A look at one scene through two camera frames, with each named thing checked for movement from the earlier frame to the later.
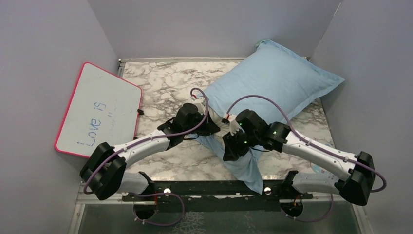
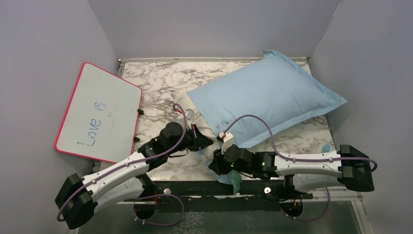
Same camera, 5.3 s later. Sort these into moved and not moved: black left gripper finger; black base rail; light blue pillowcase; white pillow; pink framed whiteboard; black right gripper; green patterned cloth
Moved: white pillow; light blue pillowcase; green patterned cloth; black right gripper; black left gripper finger
Not moved: pink framed whiteboard; black base rail
